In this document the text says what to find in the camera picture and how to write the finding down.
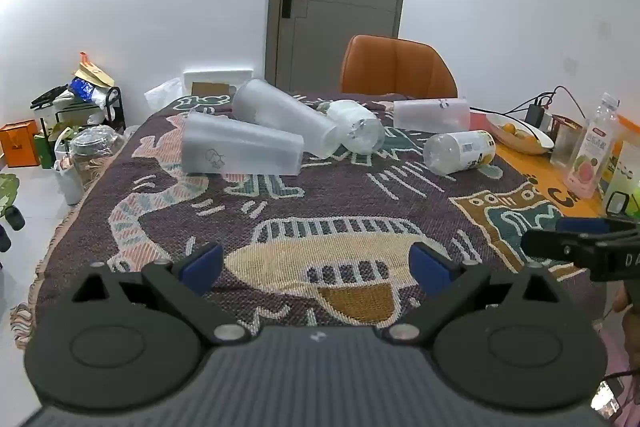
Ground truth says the blue and white bag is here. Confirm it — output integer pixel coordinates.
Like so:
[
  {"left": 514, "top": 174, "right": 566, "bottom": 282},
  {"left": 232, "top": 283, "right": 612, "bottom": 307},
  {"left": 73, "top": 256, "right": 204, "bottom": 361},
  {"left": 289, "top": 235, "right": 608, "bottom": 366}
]
[{"left": 70, "top": 76, "right": 109, "bottom": 104}]

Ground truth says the brown cardboard box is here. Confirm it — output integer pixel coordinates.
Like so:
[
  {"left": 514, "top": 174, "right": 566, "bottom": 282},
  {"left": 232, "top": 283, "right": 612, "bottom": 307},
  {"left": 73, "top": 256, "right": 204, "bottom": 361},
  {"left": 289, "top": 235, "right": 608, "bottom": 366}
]
[{"left": 191, "top": 81, "right": 237, "bottom": 97}]

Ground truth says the clear glass container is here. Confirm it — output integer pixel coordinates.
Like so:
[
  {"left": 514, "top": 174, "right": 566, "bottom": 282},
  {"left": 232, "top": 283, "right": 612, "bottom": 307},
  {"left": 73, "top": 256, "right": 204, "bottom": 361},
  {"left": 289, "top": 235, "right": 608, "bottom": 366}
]
[{"left": 551, "top": 116, "right": 585, "bottom": 168}]

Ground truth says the clear cup with yellow label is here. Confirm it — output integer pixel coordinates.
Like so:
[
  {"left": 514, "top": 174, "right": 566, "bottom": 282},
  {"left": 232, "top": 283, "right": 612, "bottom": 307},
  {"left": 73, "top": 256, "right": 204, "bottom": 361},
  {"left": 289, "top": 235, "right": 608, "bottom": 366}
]
[{"left": 423, "top": 130, "right": 496, "bottom": 173}]

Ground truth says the green and white carton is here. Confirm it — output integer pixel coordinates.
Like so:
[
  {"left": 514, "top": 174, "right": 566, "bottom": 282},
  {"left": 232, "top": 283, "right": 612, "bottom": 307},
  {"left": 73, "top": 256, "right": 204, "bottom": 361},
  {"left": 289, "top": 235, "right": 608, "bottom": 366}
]
[{"left": 599, "top": 141, "right": 640, "bottom": 219}]

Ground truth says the black door lock handle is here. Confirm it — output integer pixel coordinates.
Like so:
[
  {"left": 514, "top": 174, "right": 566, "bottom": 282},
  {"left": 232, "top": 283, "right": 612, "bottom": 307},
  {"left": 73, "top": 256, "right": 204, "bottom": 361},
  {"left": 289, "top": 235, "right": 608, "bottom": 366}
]
[{"left": 281, "top": 0, "right": 310, "bottom": 19}]

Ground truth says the white bowl of oranges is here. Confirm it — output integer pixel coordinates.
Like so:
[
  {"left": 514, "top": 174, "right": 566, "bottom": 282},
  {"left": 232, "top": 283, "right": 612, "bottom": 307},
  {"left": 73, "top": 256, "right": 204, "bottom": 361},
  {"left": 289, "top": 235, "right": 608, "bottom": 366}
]
[{"left": 485, "top": 114, "right": 554, "bottom": 156}]

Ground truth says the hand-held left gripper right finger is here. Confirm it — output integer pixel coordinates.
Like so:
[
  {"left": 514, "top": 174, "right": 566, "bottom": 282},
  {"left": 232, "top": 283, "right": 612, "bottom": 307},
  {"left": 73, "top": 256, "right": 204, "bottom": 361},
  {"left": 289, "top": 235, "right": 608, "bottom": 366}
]
[{"left": 386, "top": 243, "right": 572, "bottom": 342}]

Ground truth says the tall round frosted cup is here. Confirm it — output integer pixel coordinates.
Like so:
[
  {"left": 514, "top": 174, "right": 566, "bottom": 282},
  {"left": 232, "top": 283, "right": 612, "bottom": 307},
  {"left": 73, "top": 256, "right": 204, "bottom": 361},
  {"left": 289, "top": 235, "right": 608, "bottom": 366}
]
[{"left": 232, "top": 79, "right": 342, "bottom": 159}]

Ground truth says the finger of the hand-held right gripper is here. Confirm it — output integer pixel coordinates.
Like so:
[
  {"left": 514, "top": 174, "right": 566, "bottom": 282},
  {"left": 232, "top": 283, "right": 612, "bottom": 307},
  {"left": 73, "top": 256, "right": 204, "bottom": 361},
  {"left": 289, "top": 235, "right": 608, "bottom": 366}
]
[{"left": 520, "top": 217, "right": 640, "bottom": 269}]

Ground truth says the white plastic bag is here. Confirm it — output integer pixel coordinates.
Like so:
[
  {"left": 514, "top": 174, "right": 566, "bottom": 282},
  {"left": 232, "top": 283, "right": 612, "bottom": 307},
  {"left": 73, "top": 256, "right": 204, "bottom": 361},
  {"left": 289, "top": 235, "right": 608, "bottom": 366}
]
[{"left": 144, "top": 78, "right": 184, "bottom": 110}]

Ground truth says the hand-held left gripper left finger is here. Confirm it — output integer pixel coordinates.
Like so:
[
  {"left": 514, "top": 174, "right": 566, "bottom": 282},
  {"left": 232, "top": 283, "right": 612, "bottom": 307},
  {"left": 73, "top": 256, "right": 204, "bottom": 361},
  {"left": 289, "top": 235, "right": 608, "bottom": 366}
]
[{"left": 70, "top": 242, "right": 252, "bottom": 341}]

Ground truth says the orange leather chair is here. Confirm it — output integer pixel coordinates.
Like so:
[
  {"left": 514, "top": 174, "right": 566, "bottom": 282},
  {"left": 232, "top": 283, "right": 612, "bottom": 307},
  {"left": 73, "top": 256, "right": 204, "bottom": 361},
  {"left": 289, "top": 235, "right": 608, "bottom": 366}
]
[{"left": 340, "top": 35, "right": 459, "bottom": 100}]

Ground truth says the person's right hand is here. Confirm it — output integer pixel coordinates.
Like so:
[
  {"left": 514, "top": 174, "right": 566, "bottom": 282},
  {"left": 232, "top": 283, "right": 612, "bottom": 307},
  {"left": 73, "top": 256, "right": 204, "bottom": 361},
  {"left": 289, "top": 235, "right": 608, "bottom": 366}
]
[{"left": 613, "top": 277, "right": 640, "bottom": 359}]

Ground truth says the printed woven blanket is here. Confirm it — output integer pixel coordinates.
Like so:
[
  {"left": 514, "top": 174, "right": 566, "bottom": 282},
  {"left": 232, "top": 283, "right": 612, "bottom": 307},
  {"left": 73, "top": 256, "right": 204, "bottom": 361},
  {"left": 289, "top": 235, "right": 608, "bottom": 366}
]
[{"left": 10, "top": 93, "right": 608, "bottom": 350}]

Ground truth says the clear crinkled plastic cup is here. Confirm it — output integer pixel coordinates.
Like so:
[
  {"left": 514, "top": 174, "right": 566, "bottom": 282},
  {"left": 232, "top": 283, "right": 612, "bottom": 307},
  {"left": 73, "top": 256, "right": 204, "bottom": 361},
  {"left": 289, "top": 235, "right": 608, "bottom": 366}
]
[{"left": 325, "top": 100, "right": 386, "bottom": 154}]

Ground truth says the black metal rack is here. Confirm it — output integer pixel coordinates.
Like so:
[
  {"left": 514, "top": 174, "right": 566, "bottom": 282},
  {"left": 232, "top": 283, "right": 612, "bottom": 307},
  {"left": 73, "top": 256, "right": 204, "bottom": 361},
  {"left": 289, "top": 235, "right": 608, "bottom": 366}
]
[{"left": 30, "top": 86, "right": 125, "bottom": 134}]

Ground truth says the black power adapter with cables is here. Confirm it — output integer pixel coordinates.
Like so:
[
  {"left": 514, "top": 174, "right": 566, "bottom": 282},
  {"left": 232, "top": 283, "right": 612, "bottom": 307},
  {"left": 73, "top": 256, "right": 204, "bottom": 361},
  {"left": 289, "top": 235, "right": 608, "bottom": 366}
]
[{"left": 470, "top": 86, "right": 591, "bottom": 126}]

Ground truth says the yellow paper bag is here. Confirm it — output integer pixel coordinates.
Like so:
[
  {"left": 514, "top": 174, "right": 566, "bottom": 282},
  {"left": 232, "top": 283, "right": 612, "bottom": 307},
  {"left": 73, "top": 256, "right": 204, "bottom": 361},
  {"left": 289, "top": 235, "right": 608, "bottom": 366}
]
[{"left": 75, "top": 61, "right": 115, "bottom": 88}]

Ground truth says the frosted rectangular cup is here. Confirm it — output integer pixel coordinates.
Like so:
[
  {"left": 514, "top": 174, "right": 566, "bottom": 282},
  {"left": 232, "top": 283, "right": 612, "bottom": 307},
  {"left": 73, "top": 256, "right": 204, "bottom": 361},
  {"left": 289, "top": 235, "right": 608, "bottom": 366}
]
[{"left": 393, "top": 97, "right": 471, "bottom": 132}]

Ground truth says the square frosted cup with print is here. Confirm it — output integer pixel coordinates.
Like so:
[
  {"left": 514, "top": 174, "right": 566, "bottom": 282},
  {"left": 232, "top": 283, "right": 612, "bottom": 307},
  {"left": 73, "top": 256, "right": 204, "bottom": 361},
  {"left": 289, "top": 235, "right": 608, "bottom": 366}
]
[{"left": 181, "top": 109, "right": 305, "bottom": 176}]

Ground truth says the orange box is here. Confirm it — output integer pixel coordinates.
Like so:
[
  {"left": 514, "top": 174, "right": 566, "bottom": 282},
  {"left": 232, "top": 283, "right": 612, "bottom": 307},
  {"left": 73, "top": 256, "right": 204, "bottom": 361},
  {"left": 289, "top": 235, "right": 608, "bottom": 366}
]
[{"left": 0, "top": 120, "right": 42, "bottom": 168}]

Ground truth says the pink label drink bottle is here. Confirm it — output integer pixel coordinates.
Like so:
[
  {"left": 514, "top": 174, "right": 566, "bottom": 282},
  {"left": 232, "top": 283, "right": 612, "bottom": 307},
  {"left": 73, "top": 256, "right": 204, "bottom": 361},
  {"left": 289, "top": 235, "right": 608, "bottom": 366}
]
[{"left": 564, "top": 92, "right": 621, "bottom": 199}]

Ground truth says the phone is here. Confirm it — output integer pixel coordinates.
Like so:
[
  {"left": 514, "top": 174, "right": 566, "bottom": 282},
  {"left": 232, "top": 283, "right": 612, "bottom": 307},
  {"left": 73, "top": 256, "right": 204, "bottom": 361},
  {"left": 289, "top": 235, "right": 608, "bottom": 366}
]
[{"left": 591, "top": 379, "right": 626, "bottom": 419}]

